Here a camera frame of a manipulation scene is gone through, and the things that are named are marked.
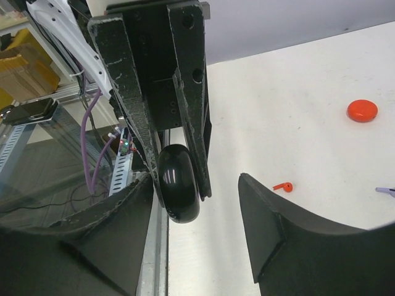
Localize black earbud charging case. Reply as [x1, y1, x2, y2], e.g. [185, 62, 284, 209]
[158, 144, 200, 224]

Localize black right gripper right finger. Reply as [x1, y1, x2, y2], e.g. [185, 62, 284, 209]
[238, 173, 394, 295]

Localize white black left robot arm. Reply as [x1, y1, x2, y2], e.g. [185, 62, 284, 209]
[24, 1, 212, 199]

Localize orange charging case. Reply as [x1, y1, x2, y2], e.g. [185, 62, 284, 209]
[347, 99, 378, 123]

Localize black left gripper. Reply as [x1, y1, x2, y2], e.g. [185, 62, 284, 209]
[88, 1, 212, 200]

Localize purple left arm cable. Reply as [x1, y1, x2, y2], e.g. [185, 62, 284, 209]
[79, 61, 120, 195]

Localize grey slotted cable tray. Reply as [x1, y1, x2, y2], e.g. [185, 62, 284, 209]
[109, 127, 134, 196]

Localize black phone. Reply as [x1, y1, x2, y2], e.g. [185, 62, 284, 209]
[1, 97, 56, 126]

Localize cardboard boxes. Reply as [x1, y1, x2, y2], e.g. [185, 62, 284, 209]
[1, 29, 60, 107]

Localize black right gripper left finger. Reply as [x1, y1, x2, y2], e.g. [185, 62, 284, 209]
[1, 172, 154, 295]

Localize orange earbud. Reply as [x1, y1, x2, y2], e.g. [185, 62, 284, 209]
[272, 182, 293, 192]

